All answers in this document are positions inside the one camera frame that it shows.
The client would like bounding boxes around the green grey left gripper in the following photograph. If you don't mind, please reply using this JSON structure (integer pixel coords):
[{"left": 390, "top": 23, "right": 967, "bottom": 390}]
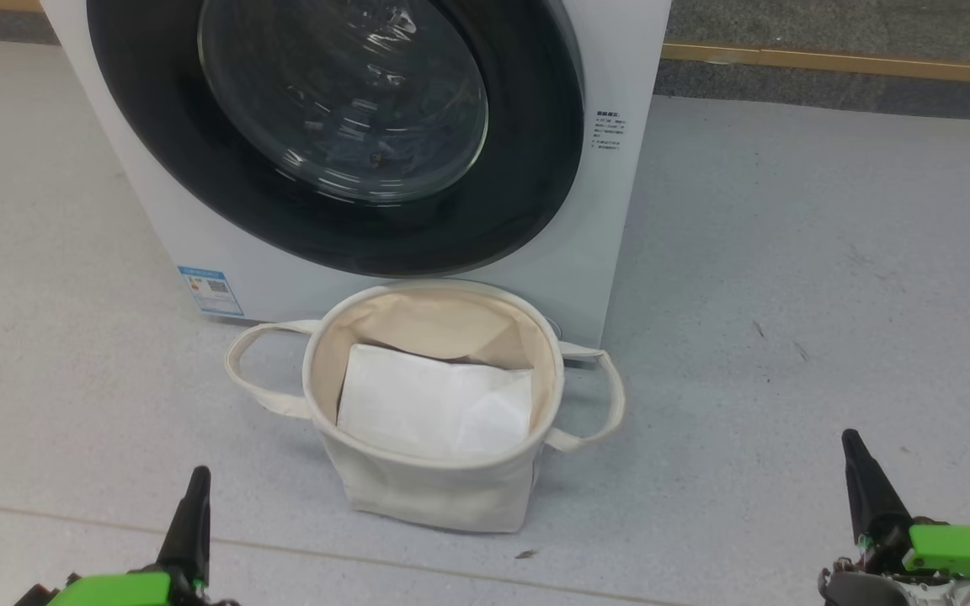
[{"left": 13, "top": 465, "right": 237, "bottom": 606}]

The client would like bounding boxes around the green grey right gripper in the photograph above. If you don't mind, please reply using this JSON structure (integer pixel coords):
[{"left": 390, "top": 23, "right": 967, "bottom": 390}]
[{"left": 818, "top": 429, "right": 970, "bottom": 606}]

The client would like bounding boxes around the white front-load washing machine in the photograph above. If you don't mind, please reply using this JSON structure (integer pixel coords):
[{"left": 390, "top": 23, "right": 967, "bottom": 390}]
[{"left": 39, "top": 0, "right": 673, "bottom": 350}]

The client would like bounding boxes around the cream canvas laundry basket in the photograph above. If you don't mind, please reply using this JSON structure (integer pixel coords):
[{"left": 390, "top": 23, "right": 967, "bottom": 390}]
[{"left": 225, "top": 279, "right": 626, "bottom": 534}]

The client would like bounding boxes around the white folded cloth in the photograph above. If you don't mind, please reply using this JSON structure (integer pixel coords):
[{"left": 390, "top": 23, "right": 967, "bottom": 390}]
[{"left": 336, "top": 343, "right": 534, "bottom": 460}]

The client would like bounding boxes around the black glass washer door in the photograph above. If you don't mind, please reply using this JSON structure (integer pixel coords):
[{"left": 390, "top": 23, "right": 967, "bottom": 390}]
[{"left": 85, "top": 0, "right": 587, "bottom": 279}]

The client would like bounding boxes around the blue energy label sticker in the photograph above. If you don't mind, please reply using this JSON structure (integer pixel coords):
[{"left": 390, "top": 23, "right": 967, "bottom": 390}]
[{"left": 178, "top": 266, "right": 245, "bottom": 317}]

